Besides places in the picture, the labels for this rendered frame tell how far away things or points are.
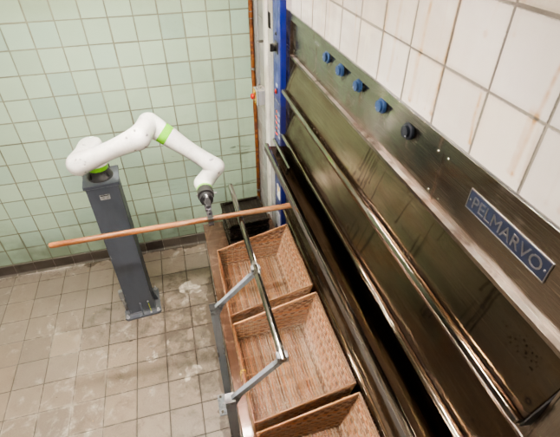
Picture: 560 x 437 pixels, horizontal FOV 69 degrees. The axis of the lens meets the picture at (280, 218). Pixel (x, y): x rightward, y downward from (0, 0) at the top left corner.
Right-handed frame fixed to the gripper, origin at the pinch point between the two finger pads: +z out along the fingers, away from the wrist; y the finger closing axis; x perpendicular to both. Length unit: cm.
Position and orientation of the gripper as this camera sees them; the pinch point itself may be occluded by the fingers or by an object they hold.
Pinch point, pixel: (210, 218)
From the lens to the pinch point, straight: 221.0
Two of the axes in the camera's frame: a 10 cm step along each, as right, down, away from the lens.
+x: -9.7, 1.6, -1.9
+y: 0.0, 7.8, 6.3
